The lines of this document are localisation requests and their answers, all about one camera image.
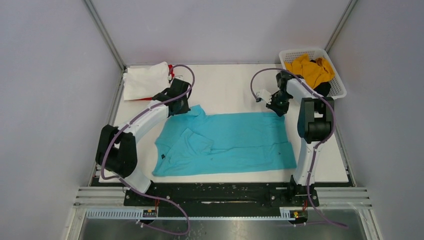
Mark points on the yellow t-shirt in basket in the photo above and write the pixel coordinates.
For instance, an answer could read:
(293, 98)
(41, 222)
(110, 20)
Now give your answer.
(314, 72)

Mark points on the red folded t-shirt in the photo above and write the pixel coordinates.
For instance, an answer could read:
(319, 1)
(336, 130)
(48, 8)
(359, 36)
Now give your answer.
(170, 69)

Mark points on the corner aluminium post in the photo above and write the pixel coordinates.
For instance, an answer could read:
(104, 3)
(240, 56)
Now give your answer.
(340, 24)
(104, 33)

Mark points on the table edge rail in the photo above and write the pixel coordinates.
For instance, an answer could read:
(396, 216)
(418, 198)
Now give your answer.
(114, 102)
(345, 158)

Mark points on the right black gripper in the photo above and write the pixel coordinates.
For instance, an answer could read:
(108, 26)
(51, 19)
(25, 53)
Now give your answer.
(280, 111)

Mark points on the white slotted cable duct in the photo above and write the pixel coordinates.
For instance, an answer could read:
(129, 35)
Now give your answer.
(150, 214)

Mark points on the left table edge rail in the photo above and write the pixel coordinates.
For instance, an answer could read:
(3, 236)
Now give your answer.
(114, 102)

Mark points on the left corner aluminium post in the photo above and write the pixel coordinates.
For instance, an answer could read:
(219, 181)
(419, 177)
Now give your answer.
(104, 33)

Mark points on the right table edge rail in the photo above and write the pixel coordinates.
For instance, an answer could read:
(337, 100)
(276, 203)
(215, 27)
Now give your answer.
(345, 158)

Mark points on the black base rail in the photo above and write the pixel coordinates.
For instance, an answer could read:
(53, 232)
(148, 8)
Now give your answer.
(238, 198)

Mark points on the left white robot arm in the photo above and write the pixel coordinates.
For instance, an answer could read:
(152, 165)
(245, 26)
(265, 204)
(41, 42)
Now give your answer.
(117, 146)

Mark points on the white plastic basket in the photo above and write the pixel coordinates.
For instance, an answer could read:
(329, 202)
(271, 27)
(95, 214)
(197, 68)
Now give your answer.
(338, 89)

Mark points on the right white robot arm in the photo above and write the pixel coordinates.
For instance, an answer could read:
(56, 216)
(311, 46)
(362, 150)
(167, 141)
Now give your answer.
(315, 125)

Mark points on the turquoise t-shirt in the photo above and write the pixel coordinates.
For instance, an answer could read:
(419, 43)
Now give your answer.
(195, 143)

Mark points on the white folded t-shirt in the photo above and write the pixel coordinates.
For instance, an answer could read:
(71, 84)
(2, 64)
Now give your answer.
(132, 81)

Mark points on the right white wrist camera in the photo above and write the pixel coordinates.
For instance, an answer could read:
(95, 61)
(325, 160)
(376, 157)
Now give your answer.
(263, 96)

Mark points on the right corner aluminium post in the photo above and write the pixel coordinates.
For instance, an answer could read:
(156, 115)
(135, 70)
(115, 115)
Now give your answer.
(340, 24)

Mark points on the black t-shirt in basket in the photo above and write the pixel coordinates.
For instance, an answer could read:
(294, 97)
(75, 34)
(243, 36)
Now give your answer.
(324, 88)

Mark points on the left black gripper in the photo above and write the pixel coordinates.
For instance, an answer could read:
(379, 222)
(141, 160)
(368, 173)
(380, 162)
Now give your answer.
(185, 108)

